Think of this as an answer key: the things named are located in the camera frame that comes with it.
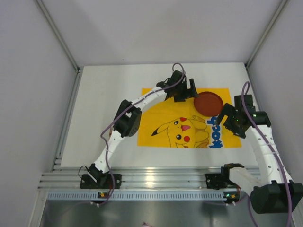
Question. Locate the aluminium frame post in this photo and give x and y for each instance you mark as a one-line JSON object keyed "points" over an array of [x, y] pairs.
{"points": [[265, 34], [46, 14]]}

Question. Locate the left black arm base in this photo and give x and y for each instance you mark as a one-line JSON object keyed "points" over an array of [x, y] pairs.
{"points": [[106, 182]]}

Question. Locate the aluminium front rail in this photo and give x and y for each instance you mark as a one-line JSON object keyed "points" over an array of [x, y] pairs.
{"points": [[134, 178]]}

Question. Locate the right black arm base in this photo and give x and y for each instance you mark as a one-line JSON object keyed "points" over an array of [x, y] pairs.
{"points": [[218, 181]]}

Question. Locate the right aluminium frame post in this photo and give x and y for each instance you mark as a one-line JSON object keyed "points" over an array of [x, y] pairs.
{"points": [[265, 34]]}

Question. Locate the left aluminium frame post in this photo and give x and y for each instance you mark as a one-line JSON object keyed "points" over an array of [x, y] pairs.
{"points": [[46, 14]]}

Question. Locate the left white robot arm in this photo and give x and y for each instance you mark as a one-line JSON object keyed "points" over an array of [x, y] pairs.
{"points": [[127, 119]]}

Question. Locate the red round plate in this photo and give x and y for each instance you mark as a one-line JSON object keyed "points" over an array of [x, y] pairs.
{"points": [[208, 104]]}

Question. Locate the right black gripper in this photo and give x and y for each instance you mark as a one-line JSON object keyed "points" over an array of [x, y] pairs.
{"points": [[231, 116]]}

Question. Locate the slotted cable duct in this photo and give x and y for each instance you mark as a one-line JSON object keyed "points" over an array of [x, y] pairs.
{"points": [[145, 196]]}

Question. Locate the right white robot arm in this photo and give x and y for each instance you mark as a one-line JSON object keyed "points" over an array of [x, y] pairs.
{"points": [[275, 191]]}

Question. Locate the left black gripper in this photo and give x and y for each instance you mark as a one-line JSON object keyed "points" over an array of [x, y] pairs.
{"points": [[185, 90]]}

